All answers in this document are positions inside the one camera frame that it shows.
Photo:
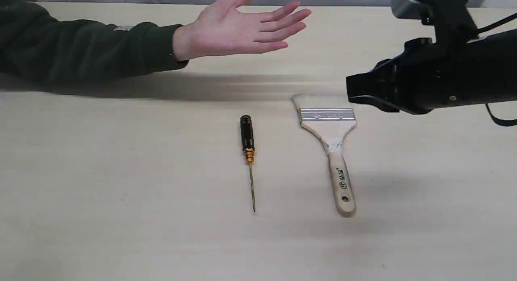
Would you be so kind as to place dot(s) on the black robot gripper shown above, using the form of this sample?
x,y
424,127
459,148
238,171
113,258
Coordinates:
x,y
426,76

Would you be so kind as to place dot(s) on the wide wooden paint brush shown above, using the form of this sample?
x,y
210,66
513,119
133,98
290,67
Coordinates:
x,y
330,117

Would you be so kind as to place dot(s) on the black gold precision screwdriver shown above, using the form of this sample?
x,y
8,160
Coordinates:
x,y
247,139

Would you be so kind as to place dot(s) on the dark green sleeved forearm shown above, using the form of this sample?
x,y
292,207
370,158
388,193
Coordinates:
x,y
38,48

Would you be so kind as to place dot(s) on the open bare human hand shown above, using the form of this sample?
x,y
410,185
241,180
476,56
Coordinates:
x,y
221,29

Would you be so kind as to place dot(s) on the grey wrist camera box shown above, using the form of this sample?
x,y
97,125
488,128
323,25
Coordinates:
x,y
411,9

